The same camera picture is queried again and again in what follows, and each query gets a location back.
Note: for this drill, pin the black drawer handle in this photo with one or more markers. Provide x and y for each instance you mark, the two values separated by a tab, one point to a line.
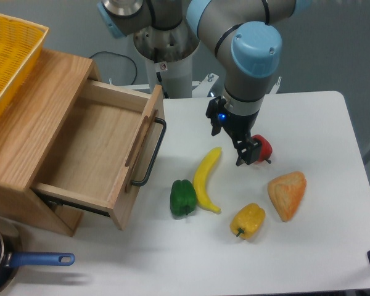
144	180

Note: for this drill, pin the orange bread wedge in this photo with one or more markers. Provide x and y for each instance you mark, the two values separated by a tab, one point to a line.
286	192

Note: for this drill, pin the open wooden drawer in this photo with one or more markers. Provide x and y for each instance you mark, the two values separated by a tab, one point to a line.
105	142

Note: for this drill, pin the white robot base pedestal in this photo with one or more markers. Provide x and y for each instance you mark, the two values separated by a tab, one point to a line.
168	58

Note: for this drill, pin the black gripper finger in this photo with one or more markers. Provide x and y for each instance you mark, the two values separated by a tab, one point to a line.
253	150
242	148

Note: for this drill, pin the red bell pepper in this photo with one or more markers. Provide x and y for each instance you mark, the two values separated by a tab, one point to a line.
266	148

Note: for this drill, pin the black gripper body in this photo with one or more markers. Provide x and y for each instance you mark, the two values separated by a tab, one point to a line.
238	127

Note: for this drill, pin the blue handled pan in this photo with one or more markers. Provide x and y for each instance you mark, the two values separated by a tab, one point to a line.
13	256

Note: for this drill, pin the green bell pepper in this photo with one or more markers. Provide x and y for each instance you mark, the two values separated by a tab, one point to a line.
183	199

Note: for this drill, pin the yellow plastic basket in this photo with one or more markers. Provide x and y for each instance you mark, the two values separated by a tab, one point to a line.
21	42

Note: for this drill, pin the wooden drawer cabinet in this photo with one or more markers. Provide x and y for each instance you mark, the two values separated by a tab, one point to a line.
28	128

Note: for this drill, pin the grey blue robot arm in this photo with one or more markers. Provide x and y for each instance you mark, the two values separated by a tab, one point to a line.
241	36

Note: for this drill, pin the yellow banana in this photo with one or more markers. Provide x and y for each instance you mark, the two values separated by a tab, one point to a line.
201	177

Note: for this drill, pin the yellow bell pepper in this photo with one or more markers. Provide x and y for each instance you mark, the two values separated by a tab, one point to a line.
247	221

